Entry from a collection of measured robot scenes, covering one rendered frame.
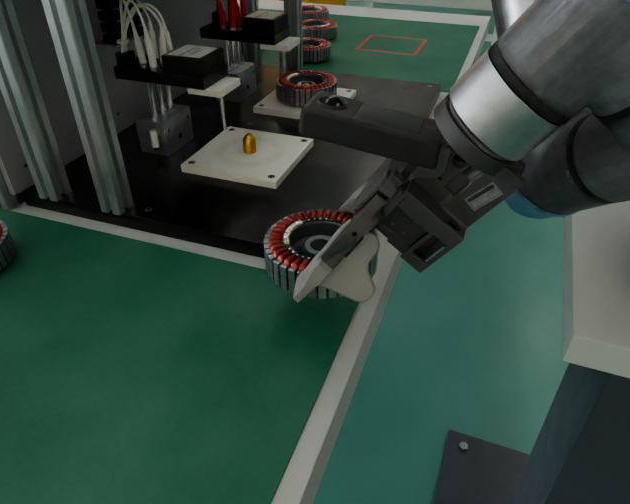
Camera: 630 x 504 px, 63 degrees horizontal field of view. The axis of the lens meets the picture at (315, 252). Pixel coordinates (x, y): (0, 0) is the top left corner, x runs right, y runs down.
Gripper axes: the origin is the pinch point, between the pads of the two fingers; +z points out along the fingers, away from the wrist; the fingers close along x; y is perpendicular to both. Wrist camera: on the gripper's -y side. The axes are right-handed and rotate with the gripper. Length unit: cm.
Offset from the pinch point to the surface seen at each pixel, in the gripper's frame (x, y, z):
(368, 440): 35, 49, 66
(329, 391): -10.7, 8.1, 2.4
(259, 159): 23.1, -11.7, 12.7
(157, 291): -4.3, -9.9, 15.2
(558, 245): 138, 86, 40
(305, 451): -17.0, 8.2, 2.4
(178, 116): 25.6, -25.7, 18.2
